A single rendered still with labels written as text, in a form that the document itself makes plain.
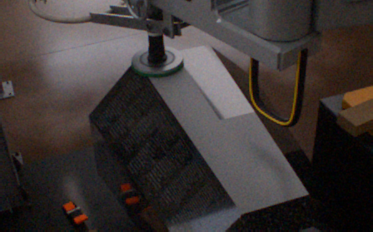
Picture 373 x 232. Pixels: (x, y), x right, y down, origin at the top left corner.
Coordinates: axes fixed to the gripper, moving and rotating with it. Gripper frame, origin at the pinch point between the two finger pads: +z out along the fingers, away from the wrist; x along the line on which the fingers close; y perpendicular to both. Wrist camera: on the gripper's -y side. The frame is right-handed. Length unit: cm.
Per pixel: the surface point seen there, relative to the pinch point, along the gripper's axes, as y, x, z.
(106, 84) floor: -53, 2, 90
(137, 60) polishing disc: 36, 73, -3
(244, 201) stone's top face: 98, 137, -7
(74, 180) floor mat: 38, 31, 82
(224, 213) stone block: 101, 132, -4
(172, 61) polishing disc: 33, 87, -4
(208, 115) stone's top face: 60, 112, -4
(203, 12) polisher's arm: 59, 109, -46
